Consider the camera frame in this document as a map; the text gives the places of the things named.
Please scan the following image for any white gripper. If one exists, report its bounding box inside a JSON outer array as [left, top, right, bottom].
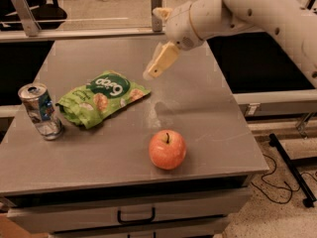
[[143, 2, 203, 80]]

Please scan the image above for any green rice chip bag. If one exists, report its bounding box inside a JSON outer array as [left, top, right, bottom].
[[56, 70, 151, 129]]

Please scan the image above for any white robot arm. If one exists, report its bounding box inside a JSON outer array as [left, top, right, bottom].
[[144, 0, 317, 87]]

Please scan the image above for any silver blue redbull can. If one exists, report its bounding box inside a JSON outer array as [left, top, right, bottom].
[[18, 82, 62, 140]]

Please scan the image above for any red apple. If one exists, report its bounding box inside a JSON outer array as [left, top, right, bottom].
[[149, 130, 186, 170]]

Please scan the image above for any black office chair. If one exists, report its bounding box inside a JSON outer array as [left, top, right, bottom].
[[0, 0, 67, 31]]

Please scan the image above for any grey lower drawer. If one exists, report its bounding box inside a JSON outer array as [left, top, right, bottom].
[[50, 217, 229, 238]]

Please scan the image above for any grey drawer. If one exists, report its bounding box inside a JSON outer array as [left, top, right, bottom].
[[50, 217, 229, 238], [8, 187, 251, 233]]

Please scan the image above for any black floor stand leg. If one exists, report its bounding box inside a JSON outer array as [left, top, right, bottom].
[[269, 134, 317, 208]]

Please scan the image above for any grey upper drawer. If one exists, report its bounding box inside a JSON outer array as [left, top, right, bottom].
[[8, 187, 251, 233]]

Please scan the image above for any middle metal railing bracket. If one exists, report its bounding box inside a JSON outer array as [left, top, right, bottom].
[[151, 0, 162, 32]]

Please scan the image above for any metal railing bracket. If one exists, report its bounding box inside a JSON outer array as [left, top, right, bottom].
[[151, 0, 162, 32], [11, 0, 41, 37]]

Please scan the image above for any left metal railing bracket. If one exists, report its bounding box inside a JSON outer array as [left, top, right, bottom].
[[11, 0, 41, 37]]

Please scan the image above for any black drawer handle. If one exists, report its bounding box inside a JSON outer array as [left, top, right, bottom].
[[117, 207, 157, 225]]

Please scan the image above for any black floor cable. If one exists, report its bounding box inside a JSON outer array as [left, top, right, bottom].
[[251, 154, 317, 205]]

